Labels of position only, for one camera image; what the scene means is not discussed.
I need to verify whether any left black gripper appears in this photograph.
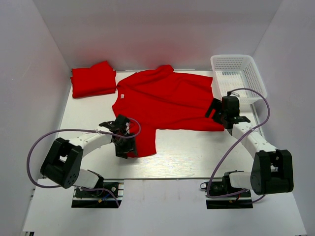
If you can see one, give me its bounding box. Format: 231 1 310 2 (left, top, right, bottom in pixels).
114 132 138 159

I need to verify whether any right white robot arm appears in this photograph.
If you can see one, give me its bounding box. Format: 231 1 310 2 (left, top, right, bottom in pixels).
205 96 294 198

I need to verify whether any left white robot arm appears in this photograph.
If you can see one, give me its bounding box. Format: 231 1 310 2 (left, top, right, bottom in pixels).
40 115 141 196

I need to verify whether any folded red t-shirt stack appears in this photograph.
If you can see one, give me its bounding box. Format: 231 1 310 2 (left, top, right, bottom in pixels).
70 61 116 98

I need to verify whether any white plastic basket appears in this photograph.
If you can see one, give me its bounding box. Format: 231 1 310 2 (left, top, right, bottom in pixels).
210 54 267 105

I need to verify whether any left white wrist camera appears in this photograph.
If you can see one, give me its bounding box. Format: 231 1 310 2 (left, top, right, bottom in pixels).
125 122 131 133

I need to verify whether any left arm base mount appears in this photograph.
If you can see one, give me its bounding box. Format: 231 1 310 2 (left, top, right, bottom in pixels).
71 181 124 209

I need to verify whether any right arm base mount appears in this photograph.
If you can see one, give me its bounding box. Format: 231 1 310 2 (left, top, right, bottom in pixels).
200 171 253 210

